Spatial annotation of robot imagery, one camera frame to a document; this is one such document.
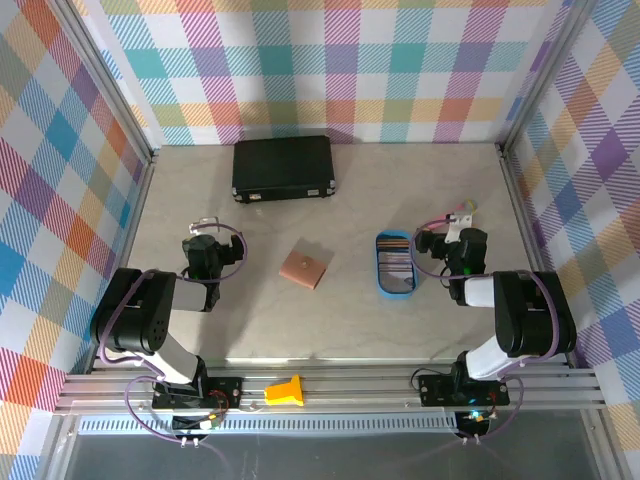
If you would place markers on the black hard case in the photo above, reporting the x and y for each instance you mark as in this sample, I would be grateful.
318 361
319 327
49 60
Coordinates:
282 165

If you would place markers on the aluminium frame post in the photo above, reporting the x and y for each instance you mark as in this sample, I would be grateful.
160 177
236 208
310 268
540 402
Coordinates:
547 75
105 80

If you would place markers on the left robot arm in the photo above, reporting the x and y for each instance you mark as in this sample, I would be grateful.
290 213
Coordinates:
135 320

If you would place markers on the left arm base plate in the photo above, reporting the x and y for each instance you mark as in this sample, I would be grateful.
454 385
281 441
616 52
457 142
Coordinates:
225 392

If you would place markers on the yellow printed plastic part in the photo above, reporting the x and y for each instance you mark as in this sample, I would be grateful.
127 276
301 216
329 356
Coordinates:
285 392

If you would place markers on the blue oval tray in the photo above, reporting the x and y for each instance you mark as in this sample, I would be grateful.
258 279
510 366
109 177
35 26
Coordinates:
395 298

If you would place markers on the row of upright cards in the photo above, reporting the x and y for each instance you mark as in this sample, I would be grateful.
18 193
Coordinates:
395 244

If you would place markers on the right aluminium side rail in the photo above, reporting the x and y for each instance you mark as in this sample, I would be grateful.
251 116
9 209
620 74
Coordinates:
525 225

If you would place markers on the grey metal panel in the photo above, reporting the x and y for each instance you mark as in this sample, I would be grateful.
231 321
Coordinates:
325 457

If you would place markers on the pink toy microphone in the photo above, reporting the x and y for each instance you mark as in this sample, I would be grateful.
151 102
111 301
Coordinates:
469 206

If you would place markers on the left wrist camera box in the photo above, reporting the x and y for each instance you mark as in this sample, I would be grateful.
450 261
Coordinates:
205 223

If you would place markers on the left aluminium frame post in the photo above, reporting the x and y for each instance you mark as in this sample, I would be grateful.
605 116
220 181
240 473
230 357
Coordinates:
105 80

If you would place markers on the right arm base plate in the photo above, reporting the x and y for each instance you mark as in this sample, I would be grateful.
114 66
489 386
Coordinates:
435 390

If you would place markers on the aluminium slotted base rail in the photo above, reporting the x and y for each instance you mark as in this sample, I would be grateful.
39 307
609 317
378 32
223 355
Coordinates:
350 390

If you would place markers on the left aluminium side rail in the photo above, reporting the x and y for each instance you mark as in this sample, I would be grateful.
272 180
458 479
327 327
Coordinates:
137 215

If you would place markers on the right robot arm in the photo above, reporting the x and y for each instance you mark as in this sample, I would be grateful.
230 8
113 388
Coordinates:
530 320

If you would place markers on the aluminium side rail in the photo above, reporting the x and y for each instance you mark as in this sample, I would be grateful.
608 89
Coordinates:
137 215
525 225

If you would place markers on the right aluminium frame post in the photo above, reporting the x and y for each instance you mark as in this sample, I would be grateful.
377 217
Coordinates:
547 75

